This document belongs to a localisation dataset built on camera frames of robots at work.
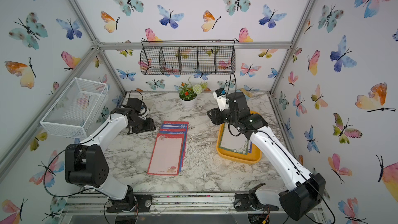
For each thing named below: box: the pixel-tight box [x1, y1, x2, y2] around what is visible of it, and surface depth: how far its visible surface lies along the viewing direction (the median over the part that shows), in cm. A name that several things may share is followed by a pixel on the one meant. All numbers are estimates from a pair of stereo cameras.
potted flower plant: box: [178, 81, 203, 109], surface depth 103 cm
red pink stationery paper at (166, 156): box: [147, 132, 184, 176], surface depth 91 cm
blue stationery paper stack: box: [247, 140, 252, 154], surface depth 93 cm
